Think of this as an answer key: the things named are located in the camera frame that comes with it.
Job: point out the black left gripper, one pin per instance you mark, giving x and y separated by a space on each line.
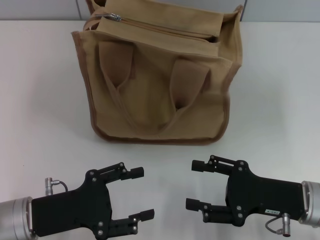
72 210

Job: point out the silver metal zipper pull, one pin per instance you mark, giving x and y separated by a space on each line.
115 17

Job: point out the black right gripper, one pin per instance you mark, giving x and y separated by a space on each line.
262 195

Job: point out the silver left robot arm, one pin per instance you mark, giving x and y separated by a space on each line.
12 217

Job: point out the khaki canvas food bag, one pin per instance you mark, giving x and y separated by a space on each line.
155 75

